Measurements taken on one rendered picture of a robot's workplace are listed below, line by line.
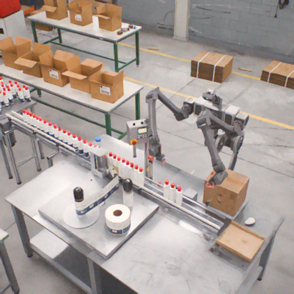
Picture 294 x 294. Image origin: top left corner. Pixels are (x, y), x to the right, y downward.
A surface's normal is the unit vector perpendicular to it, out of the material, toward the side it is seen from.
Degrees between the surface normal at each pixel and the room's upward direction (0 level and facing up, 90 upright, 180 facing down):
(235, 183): 0
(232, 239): 0
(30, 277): 0
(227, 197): 90
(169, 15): 90
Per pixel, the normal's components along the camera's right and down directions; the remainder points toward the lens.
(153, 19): -0.56, 0.50
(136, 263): 0.00, -0.80
